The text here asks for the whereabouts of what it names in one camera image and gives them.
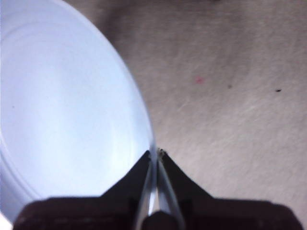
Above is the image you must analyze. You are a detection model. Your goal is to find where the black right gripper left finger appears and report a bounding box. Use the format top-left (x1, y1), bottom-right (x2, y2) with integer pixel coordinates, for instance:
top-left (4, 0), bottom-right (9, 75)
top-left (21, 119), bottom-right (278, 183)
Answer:
top-left (13, 151), bottom-right (152, 230)

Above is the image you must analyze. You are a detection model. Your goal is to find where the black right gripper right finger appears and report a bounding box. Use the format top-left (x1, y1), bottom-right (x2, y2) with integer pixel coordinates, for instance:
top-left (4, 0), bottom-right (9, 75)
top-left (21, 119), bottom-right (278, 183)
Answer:
top-left (157, 148), bottom-right (306, 230)

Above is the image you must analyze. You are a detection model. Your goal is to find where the blue round plate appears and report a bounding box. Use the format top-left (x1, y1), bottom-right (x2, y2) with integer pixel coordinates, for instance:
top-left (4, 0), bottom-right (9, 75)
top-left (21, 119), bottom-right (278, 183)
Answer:
top-left (0, 0), bottom-right (187, 230)

